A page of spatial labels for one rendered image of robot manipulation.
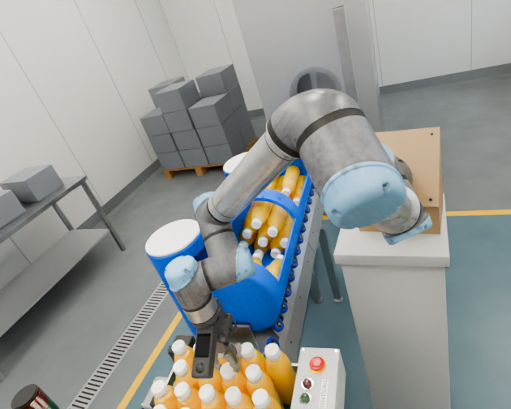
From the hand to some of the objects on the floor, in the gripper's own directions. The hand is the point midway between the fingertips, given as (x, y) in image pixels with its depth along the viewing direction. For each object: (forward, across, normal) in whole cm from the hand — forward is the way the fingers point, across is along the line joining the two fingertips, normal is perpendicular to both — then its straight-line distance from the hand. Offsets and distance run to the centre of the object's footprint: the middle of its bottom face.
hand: (227, 370), depth 95 cm
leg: (+110, +13, -123) cm, 166 cm away
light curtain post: (+110, -27, -168) cm, 202 cm away
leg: (+110, -1, -123) cm, 165 cm away
